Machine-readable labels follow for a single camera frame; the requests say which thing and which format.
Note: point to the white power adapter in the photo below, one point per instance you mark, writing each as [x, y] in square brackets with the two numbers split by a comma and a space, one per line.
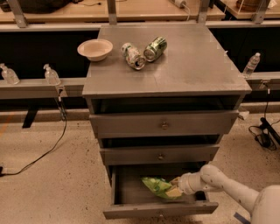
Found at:
[180, 3]

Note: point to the white green soda can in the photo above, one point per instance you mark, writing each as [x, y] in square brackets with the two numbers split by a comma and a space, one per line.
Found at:
[133, 56]

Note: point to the far left sanitizer bottle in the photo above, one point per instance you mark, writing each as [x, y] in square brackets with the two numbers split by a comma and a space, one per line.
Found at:
[9, 75]

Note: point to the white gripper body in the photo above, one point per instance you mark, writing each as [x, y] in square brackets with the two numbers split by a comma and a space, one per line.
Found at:
[185, 185]

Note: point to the grey shelf rail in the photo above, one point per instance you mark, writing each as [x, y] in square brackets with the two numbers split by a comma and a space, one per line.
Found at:
[39, 88]

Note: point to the grey drawer cabinet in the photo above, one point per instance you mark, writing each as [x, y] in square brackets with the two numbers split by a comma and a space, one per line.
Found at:
[192, 74]

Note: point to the green rice chip bag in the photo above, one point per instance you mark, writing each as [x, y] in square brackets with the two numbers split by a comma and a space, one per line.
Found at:
[158, 186]

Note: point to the bottom grey drawer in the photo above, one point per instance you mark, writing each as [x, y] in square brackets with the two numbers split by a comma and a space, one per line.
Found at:
[130, 198]

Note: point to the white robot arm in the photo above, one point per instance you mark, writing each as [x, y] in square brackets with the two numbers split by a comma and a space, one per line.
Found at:
[263, 206]

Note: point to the grey drawer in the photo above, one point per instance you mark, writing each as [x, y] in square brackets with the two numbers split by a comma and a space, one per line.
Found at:
[130, 198]
[163, 124]
[158, 154]

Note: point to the middle grey drawer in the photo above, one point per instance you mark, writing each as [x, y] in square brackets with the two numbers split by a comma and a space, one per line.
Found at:
[158, 154]

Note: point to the top grey drawer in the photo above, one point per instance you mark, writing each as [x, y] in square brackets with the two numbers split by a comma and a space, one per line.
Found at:
[163, 124]

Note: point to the white ceramic bowl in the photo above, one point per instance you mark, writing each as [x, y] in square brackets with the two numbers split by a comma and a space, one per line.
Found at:
[95, 49]

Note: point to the clear water bottle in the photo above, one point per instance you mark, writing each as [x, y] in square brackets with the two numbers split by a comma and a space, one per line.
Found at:
[251, 65]

